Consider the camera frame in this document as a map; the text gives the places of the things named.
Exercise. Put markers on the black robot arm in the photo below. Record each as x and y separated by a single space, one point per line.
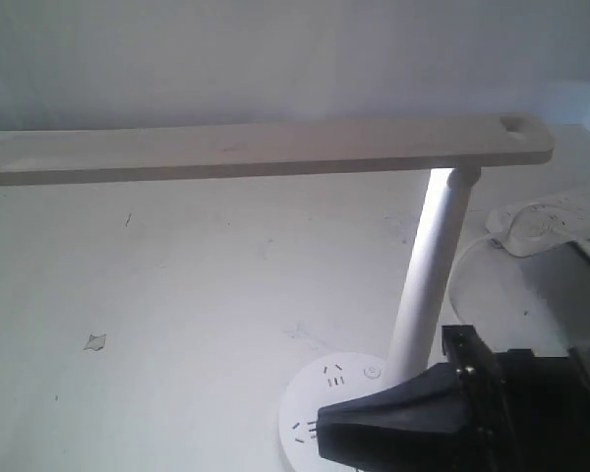
587 344

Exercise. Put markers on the white plug in strip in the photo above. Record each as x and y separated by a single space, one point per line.
537 226

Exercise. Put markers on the white power strip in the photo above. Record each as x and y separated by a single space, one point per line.
573 206

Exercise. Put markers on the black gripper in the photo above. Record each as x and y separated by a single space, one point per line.
529 413

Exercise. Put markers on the white desk lamp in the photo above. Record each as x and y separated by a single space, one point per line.
160 288

